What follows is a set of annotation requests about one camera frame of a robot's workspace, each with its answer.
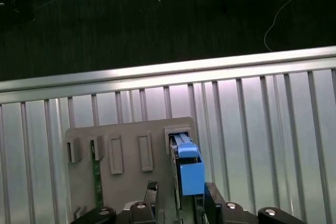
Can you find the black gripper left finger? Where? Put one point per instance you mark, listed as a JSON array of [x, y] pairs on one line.
[[149, 200]]

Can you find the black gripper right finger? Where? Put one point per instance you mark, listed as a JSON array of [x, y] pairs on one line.
[[214, 208]]

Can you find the hard disk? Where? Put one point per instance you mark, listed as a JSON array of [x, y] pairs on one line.
[[191, 179]]

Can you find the grey parts rack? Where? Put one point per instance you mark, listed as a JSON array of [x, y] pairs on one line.
[[130, 155]]

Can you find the green RAM stick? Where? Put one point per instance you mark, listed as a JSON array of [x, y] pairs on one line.
[[97, 182]]

